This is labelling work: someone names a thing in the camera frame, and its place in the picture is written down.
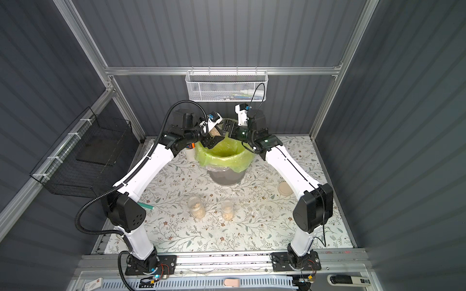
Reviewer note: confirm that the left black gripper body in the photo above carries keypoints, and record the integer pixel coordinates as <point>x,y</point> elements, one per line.
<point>210,139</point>

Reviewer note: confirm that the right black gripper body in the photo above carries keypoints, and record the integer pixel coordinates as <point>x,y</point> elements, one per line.
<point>234,131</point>

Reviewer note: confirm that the oatmeal jar with beige lid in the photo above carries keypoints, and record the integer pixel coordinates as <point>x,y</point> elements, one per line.
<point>216,130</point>

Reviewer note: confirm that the beige jar lid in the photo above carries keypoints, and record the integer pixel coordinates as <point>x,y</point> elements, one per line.
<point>284,189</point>

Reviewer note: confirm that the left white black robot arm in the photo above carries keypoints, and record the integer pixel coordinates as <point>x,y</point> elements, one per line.
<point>124,211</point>

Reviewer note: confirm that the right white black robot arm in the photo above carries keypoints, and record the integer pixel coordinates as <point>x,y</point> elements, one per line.
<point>314,200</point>

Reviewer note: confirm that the open glass oatmeal jar left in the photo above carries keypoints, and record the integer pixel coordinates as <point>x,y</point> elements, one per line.
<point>196,207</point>

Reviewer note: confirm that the open glass oatmeal jar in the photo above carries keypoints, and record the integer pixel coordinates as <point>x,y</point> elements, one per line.
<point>227,208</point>
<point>196,207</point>

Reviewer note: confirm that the open glass oatmeal jar middle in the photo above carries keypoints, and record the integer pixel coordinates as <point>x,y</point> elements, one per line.
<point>227,208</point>

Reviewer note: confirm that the white pen cup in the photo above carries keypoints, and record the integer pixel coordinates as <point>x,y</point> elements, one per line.
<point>190,154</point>

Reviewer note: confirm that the green plastic bin liner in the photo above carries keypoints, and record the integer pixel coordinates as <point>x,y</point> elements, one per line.
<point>230,153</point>

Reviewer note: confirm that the grey trash bin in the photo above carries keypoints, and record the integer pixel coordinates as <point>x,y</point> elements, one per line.
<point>225,176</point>

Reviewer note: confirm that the floral table mat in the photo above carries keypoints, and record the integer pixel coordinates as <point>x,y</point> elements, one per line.
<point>262,217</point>

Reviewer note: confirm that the pink eraser block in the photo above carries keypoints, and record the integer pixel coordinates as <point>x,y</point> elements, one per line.
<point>231,282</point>

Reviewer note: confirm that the white black stapler device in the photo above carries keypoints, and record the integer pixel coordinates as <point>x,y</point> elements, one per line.
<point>348,281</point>

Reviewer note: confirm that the white card with red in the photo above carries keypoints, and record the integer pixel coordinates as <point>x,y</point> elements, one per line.
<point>94,285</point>

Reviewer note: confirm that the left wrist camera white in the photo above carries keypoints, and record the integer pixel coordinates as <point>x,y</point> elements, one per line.
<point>213,119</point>

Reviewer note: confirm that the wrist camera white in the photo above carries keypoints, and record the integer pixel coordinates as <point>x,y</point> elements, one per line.
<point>213,119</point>
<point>242,113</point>

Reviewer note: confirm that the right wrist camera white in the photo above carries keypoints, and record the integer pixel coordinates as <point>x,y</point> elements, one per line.
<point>242,113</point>

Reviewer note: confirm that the white wire mesh basket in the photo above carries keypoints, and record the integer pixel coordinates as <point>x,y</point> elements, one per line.
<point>238,88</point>

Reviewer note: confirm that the black wire basket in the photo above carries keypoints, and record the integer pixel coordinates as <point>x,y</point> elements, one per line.
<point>90,160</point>

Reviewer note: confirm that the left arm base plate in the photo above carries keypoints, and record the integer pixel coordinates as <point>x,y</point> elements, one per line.
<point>154,265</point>

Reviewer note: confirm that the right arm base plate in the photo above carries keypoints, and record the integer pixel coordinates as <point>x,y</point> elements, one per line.
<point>286,262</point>

